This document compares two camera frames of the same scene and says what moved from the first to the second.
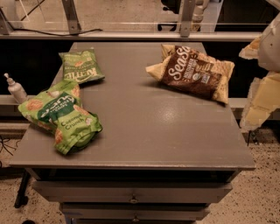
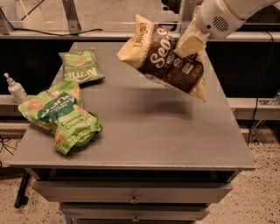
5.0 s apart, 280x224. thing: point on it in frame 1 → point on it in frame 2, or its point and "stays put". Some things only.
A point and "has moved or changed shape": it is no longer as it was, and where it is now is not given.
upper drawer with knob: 79,192 stays put
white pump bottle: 16,89 stays put
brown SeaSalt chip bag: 182,68 has moved or changed shape
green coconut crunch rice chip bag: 59,111 stays put
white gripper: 270,46 → 215,23
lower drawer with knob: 135,212 stays put
